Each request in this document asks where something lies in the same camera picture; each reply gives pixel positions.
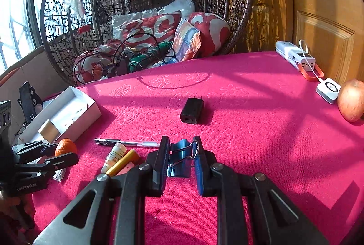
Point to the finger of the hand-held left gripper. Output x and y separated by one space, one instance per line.
57 161
34 148

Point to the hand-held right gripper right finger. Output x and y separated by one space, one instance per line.
199 174

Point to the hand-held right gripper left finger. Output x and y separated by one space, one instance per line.
162 159

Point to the tangerine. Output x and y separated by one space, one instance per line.
66 147

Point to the blue binder clip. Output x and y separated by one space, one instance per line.
179 168

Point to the person's left hand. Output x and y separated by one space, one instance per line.
28 205

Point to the gold small card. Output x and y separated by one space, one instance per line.
49 129

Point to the yellow tube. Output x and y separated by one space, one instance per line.
125 162

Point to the clear gel pen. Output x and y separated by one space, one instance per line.
128 143

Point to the black cat phone stand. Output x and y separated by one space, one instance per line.
27 102

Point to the small white bottle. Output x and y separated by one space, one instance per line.
115 155

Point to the white cardboard box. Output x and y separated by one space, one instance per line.
74 108

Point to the black charger adapter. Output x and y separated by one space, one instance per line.
192 110

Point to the pink tablecloth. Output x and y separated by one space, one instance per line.
256 134

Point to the green cloth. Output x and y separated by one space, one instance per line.
148 58

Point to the red patterned seat cushion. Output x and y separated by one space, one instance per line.
91 63

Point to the checkered cloth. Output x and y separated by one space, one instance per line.
186 40

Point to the flat red patterned cushion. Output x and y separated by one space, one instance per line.
153 27

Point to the round red patterned cushion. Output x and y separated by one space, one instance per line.
212 31

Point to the window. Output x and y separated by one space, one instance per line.
17 6

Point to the orange flat case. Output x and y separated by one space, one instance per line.
310 77

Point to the white power bank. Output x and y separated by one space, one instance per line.
290 53

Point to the red apple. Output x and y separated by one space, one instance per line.
351 101

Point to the wooden glazed door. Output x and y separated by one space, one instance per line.
273 6

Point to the wooden panel door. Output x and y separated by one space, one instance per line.
327 6

